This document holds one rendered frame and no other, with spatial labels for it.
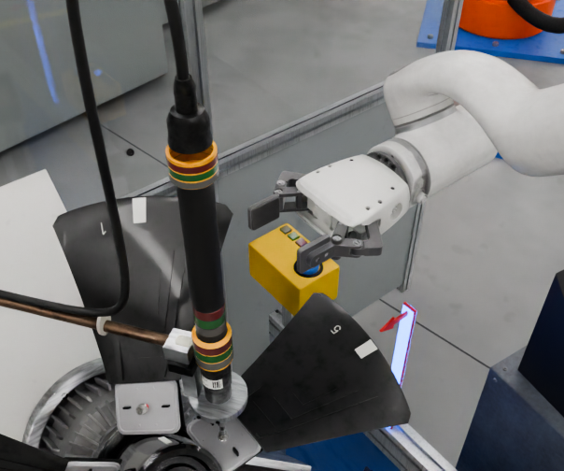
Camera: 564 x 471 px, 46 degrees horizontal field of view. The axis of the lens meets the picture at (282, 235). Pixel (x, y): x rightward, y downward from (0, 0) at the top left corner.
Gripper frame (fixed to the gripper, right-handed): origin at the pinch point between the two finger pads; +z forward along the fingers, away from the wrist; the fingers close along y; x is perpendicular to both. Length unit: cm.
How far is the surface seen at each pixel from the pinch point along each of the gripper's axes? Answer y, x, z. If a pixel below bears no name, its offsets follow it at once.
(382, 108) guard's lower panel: 71, -54, -92
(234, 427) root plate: 0.0, -29.6, 7.9
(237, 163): 71, -50, -42
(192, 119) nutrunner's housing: -1.9, 19.5, 10.4
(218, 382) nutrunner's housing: -1.9, -15.1, 10.7
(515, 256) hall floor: 57, -147, -169
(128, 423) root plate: 6.0, -24.8, 19.5
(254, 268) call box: 36, -46, -21
